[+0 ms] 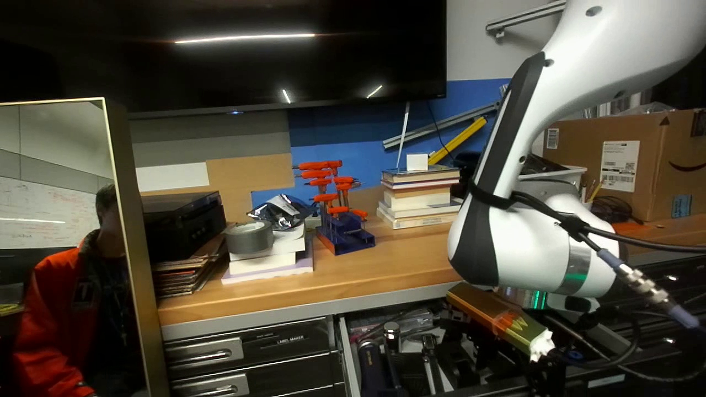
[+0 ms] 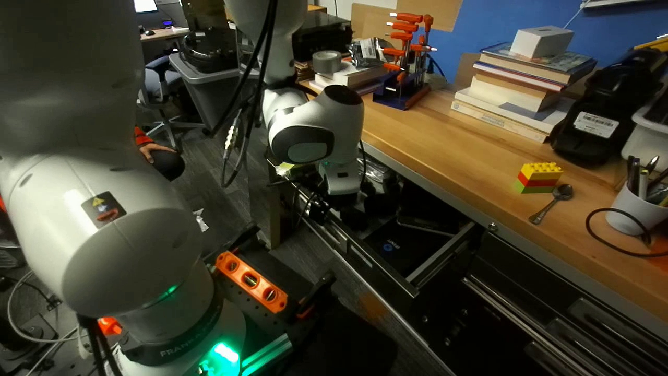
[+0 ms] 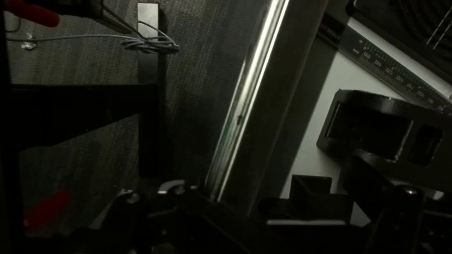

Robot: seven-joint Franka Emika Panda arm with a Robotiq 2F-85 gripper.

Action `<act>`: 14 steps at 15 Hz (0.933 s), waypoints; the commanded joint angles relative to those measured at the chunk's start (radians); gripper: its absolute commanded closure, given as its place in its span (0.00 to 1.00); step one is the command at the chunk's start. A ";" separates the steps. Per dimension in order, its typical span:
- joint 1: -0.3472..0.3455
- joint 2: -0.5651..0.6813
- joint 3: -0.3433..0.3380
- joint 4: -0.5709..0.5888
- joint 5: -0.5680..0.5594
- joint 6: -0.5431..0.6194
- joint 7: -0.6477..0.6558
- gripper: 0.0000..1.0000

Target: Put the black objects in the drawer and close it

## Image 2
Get black metal drawer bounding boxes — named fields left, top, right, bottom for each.
left=292, top=166, right=483, bottom=319

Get black closed drawer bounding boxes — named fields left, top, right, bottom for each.
left=462, top=230, right=668, bottom=376

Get orange and black clamp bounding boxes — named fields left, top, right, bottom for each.
left=214, top=250, right=337, bottom=320

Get stack of white books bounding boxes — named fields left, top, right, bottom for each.
left=308, top=61, right=393, bottom=96

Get rack of orange hex keys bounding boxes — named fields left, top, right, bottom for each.
left=372, top=11, right=439, bottom=111

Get silver foil bag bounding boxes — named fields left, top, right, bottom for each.
left=348, top=37, right=388, bottom=69

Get black case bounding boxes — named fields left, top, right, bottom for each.
left=291, top=9, right=353, bottom=63

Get yellow red green brick stack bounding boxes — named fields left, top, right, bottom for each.
left=516, top=161, right=564, bottom=194

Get grey plastic cart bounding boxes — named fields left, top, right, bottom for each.
left=169, top=52, right=263, bottom=132

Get metal spoon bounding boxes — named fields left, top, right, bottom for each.
left=528, top=183, right=575, bottom=226

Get cardboard sheets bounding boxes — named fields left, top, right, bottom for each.
left=350, top=0, right=463, bottom=41

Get person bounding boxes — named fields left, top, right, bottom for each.
left=133, top=126, right=186, bottom=182

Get black machine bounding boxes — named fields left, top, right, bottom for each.
left=180, top=0, right=242, bottom=74

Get office chair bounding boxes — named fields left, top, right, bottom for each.
left=138, top=54, right=205, bottom=150

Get white box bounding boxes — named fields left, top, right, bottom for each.
left=509, top=26, right=575, bottom=60

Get black labelled device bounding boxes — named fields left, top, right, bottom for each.
left=550, top=48, right=664, bottom=167

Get wooden desk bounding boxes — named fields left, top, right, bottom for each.
left=139, top=26, right=192, bottom=43

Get white cup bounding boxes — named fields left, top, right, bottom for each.
left=605, top=182, right=668, bottom=236

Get heap of pens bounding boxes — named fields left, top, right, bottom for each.
left=626, top=155, right=668, bottom=207

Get white plastic bin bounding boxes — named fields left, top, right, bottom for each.
left=621, top=88, right=668, bottom=173

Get grey duct tape roll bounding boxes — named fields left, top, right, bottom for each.
left=312, top=50, right=343, bottom=74

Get black cable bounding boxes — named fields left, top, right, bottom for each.
left=585, top=207, right=668, bottom=258

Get white cable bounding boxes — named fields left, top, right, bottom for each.
left=7, top=268, right=80, bottom=346

